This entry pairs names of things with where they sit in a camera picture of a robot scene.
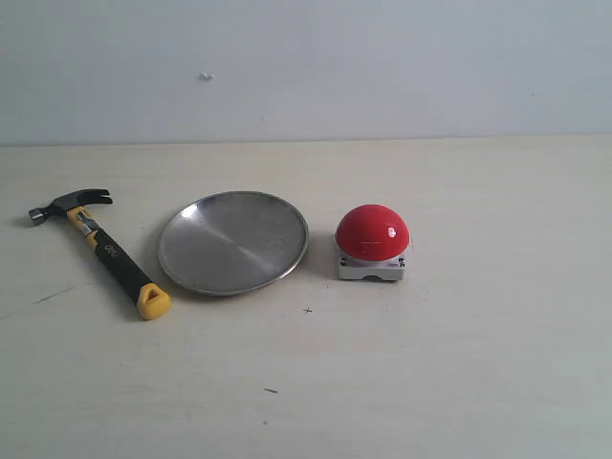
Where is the round steel plate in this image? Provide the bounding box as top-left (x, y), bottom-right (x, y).
top-left (157, 190), bottom-right (309, 296)

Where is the red dome push button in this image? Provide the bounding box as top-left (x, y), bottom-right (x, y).
top-left (335, 204), bottom-right (410, 282)

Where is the yellow black claw hammer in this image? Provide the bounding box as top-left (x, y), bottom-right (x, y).
top-left (29, 188), bottom-right (172, 320)

